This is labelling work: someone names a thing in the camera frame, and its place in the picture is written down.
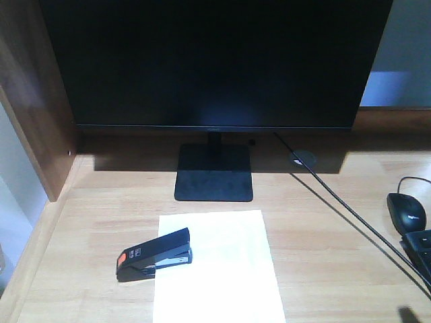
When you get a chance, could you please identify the black keyboard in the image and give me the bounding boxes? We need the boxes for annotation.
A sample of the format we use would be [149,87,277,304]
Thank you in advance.
[400,229,430,289]

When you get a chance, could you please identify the black computer mouse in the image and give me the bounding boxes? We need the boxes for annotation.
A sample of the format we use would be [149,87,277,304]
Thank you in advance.
[387,176,430,235]

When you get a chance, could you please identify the black computer monitor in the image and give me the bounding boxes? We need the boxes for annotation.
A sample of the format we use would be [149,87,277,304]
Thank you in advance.
[40,1,392,202]

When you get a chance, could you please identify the grey desk cable grommet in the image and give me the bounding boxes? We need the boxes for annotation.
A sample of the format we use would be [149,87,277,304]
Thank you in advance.
[289,149,317,168]

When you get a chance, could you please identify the black monitor cable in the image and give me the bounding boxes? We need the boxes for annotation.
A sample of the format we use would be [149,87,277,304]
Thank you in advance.
[273,131,431,299]

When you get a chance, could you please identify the white paper sheets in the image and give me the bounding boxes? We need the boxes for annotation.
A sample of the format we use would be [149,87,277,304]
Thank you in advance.
[153,211,286,322]

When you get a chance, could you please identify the brown wooden desk side panel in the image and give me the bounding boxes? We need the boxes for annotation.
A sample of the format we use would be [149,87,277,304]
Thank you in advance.
[1,1,78,202]

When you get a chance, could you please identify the black stapler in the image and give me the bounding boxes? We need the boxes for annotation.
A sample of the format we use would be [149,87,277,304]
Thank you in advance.
[116,228,193,283]

